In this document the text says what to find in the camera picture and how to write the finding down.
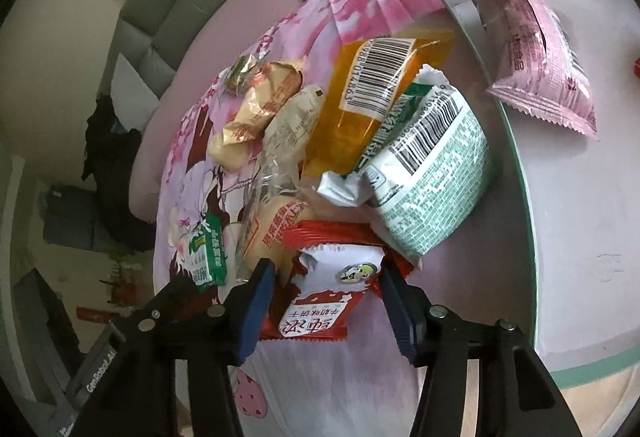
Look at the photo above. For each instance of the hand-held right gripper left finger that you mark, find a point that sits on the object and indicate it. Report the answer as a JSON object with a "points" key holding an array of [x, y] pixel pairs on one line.
{"points": [[254, 314]]}

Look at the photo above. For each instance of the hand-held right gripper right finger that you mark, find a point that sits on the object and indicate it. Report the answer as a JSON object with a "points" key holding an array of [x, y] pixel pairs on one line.
{"points": [[400, 317]]}

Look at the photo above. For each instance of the red white biscuit packet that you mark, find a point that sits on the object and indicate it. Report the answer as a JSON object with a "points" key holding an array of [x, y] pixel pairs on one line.
{"points": [[320, 307]]}

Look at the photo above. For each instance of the large green white snack packet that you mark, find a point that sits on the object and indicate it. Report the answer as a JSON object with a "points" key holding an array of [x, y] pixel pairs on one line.
{"points": [[440, 197]]}

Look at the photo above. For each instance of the cream bread packet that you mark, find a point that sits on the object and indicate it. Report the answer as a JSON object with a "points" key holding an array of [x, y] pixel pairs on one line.
{"points": [[295, 122]]}

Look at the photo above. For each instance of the beige red-print bread packet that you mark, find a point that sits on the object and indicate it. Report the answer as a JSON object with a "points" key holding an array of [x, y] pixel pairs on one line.
{"points": [[255, 112]]}

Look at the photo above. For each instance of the white tray with green rim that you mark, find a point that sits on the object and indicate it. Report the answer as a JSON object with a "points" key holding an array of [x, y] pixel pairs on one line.
{"points": [[575, 197]]}

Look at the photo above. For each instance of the red paper strip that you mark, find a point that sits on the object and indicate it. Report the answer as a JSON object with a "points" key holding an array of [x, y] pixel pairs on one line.
{"points": [[95, 315]]}

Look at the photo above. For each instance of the green milk carton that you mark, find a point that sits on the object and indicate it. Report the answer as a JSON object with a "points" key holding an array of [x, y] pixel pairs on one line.
{"points": [[205, 257]]}

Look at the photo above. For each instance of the clear bread packet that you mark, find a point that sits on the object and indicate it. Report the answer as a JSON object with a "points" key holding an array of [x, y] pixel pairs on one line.
{"points": [[275, 222]]}

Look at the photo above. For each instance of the red snack packet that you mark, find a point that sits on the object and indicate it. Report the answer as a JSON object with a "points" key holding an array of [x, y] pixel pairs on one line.
{"points": [[325, 231]]}

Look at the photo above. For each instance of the grey blue cloth bundle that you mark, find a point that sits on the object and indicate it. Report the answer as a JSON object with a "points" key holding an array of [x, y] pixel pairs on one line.
{"points": [[70, 217]]}

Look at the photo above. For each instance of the orange snack packet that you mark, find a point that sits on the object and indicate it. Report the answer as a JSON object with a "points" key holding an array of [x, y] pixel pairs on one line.
{"points": [[350, 127]]}

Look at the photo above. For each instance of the long green white snack packet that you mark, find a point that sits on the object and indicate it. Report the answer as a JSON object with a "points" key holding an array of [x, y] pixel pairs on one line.
{"points": [[415, 104]]}

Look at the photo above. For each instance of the dark clothing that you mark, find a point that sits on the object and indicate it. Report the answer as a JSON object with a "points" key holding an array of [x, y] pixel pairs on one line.
{"points": [[110, 152]]}

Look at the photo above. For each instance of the small green cookie packet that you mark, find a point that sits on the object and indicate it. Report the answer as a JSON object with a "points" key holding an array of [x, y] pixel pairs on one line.
{"points": [[242, 72]]}

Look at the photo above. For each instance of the light grey pillow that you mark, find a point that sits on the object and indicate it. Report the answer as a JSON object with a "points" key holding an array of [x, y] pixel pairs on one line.
{"points": [[130, 87]]}

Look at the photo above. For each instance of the pink snack packet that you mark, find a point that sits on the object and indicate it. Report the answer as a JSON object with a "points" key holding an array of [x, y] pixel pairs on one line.
{"points": [[540, 62]]}

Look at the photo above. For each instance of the pink grey sofa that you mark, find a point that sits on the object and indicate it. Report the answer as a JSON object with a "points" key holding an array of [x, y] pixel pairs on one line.
{"points": [[240, 2]]}

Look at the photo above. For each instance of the pink printed blanket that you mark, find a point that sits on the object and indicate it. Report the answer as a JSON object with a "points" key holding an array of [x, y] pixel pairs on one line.
{"points": [[360, 2]]}

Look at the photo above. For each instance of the small red object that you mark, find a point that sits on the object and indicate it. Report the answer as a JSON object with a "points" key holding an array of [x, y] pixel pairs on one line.
{"points": [[637, 67]]}

